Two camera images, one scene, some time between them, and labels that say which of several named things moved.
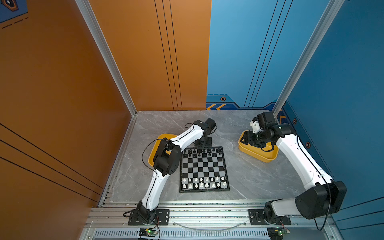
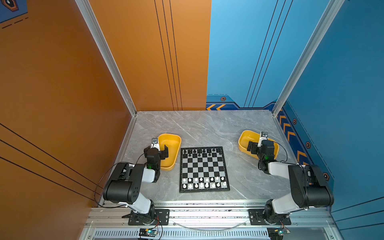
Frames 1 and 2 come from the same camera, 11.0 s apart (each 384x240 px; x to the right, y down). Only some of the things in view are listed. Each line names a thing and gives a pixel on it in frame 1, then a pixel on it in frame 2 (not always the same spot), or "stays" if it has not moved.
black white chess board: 203,169 stays
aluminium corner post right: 307,53 stays
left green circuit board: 148,232 stays
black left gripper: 209,144 -> 163,154
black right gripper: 247,138 -> 254,147
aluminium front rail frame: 202,220 stays
